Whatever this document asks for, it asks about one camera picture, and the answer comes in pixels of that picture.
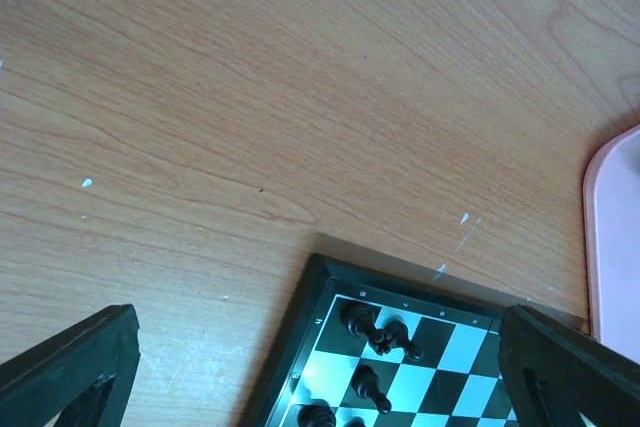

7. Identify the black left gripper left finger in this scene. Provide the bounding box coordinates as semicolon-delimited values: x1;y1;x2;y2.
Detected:
1;304;140;426

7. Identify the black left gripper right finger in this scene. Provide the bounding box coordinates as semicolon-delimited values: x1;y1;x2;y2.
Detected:
498;305;639;426

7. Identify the black chess piece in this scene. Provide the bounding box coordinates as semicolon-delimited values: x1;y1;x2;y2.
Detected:
341;302;391;356
297;400;336;427

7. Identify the black and white chessboard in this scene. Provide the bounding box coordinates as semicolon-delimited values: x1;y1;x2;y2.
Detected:
240;254;517;426

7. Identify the pink plastic tray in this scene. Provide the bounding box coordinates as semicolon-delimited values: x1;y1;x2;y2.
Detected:
583;126;639;362

